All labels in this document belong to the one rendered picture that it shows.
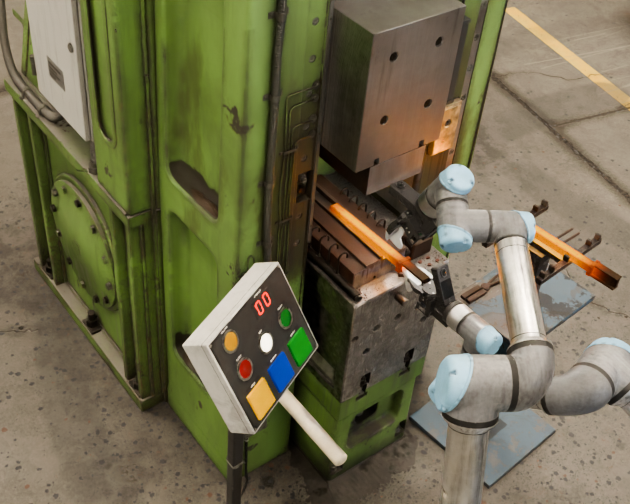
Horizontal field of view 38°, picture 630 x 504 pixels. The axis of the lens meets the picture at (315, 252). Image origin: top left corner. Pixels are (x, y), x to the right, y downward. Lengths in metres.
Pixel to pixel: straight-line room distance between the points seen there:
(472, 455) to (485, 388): 0.16
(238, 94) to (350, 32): 0.30
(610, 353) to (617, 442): 1.44
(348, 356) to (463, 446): 0.94
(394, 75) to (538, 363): 0.80
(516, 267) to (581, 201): 2.79
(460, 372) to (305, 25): 0.89
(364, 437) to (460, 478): 1.36
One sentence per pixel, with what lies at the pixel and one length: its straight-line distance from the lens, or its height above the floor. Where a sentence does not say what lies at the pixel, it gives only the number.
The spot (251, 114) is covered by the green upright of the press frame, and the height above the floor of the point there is 1.55.
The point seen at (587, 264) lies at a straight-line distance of 2.86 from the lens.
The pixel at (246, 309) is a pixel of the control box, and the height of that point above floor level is 1.18.
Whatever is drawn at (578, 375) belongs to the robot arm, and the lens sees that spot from 2.25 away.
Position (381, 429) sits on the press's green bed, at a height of 0.15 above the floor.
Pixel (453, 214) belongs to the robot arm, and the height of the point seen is 1.50.
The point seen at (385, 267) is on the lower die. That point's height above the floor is 0.94.
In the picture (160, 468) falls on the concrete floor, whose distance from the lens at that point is 3.36.
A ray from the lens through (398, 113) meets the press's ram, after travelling 2.34.
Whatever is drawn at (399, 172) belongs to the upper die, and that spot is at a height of 1.30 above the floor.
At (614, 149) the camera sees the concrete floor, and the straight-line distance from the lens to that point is 5.26.
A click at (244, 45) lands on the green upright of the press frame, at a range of 2.12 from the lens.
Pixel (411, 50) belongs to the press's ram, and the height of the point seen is 1.69.
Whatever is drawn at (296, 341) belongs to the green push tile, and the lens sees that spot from 2.35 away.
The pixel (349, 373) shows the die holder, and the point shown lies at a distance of 2.86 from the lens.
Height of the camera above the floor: 2.77
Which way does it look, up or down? 42 degrees down
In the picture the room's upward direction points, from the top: 6 degrees clockwise
